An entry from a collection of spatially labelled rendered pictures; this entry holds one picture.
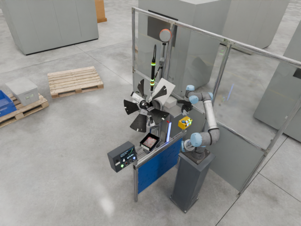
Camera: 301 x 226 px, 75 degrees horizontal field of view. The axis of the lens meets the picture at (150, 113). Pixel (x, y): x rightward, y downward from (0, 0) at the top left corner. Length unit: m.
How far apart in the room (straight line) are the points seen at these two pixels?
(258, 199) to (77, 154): 2.94
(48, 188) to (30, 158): 0.72
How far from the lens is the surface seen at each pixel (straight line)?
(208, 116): 1.81
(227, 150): 3.03
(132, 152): 2.03
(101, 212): 3.06
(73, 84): 5.18
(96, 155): 3.59
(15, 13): 7.16
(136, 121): 2.58
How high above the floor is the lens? 2.77
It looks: 40 degrees down
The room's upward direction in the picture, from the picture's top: 3 degrees clockwise
